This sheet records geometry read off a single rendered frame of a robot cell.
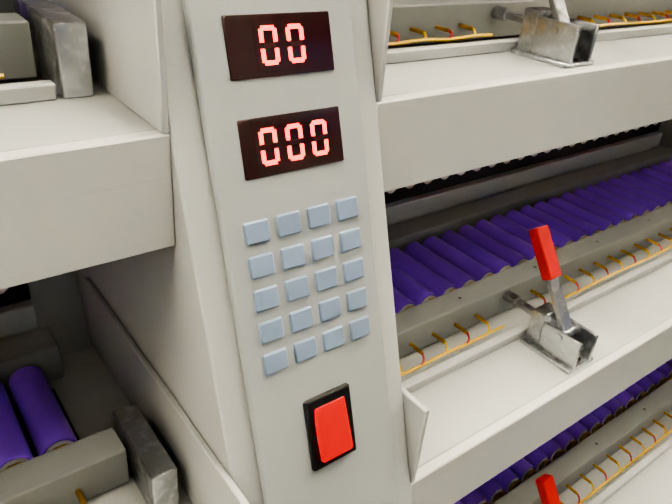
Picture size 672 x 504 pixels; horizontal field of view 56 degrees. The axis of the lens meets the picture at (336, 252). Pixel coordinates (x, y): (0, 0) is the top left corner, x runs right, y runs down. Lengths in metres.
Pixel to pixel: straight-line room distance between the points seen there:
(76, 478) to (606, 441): 0.47
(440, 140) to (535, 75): 0.07
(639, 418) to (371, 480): 0.42
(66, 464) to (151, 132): 0.16
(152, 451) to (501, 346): 0.24
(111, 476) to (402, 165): 0.20
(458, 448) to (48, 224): 0.24
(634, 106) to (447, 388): 0.22
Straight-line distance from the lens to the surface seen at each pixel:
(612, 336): 0.49
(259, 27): 0.24
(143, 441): 0.32
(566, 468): 0.61
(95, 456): 0.33
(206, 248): 0.24
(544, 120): 0.38
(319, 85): 0.26
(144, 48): 0.23
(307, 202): 0.25
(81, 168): 0.22
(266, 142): 0.24
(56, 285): 0.43
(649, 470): 0.68
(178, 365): 0.29
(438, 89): 0.31
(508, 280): 0.47
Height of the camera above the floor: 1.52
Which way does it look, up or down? 16 degrees down
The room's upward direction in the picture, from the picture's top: 6 degrees counter-clockwise
